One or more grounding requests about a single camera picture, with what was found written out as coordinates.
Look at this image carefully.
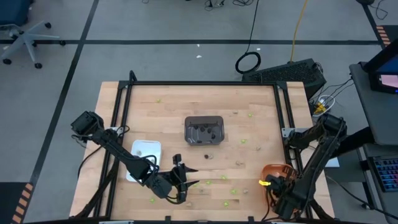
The white paper sheet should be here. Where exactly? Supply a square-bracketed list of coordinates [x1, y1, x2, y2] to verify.
[323, 155, 340, 169]

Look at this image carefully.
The yellow hanging cable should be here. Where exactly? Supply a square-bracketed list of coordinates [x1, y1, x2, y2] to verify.
[289, 0, 309, 63]

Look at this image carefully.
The orange plastic bin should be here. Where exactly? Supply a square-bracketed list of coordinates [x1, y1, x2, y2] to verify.
[260, 164, 299, 212]

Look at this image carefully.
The dark grey keyboard desk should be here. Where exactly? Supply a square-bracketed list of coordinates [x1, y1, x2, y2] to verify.
[362, 143, 398, 224]

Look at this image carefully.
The black perforated computer case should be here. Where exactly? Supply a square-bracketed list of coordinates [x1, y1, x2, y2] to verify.
[241, 58, 327, 101]

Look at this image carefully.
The black monitor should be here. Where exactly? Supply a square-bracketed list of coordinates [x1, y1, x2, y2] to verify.
[363, 39, 398, 95]

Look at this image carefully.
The office chair base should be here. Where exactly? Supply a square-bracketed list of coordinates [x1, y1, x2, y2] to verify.
[0, 0, 67, 70]

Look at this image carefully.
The backlit computer keyboard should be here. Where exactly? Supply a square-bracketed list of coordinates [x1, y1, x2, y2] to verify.
[369, 154, 398, 193]

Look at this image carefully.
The grey side desk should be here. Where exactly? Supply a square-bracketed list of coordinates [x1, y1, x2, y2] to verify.
[349, 61, 398, 147]

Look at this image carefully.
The dark grey translucent bin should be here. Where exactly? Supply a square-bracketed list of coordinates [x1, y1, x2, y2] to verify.
[184, 115, 226, 146]

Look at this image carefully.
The white plastic bin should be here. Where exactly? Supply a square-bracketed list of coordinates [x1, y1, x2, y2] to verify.
[126, 139, 163, 183]

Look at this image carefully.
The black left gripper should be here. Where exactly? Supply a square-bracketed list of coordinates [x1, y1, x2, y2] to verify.
[146, 154, 200, 205]

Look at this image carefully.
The white cable bundle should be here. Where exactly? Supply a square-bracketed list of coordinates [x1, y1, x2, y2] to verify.
[312, 94, 336, 116]

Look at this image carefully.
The black coiled cable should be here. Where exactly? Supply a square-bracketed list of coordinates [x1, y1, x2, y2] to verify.
[234, 0, 262, 75]

